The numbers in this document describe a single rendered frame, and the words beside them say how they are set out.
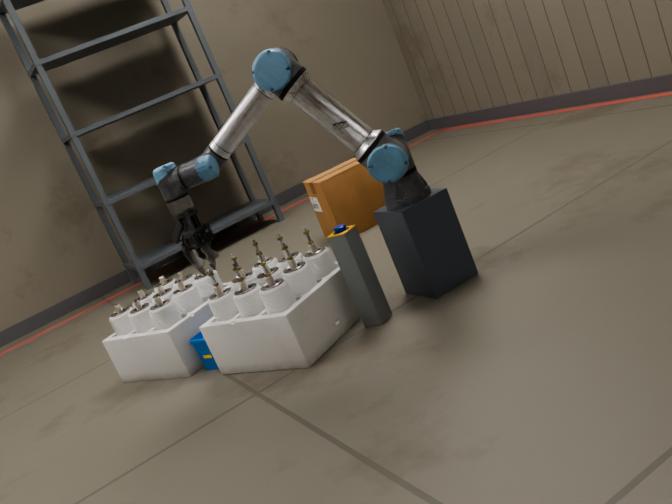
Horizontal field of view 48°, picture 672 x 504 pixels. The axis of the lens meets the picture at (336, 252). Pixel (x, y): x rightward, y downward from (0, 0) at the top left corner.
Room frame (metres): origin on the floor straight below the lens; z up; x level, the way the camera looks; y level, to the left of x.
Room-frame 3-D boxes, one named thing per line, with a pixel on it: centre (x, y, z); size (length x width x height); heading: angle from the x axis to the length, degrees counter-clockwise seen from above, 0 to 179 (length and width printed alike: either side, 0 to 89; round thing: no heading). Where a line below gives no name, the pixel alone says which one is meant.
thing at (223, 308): (2.37, 0.40, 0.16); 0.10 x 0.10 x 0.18
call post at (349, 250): (2.25, -0.04, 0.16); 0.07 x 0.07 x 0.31; 50
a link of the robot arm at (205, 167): (2.35, 0.29, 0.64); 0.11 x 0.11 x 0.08; 77
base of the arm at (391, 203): (2.34, -0.28, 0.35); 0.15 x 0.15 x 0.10
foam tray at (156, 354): (2.74, 0.65, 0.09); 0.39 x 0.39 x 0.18; 50
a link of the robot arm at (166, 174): (2.36, 0.38, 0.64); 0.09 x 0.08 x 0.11; 77
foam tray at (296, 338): (2.38, 0.23, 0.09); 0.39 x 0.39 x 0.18; 50
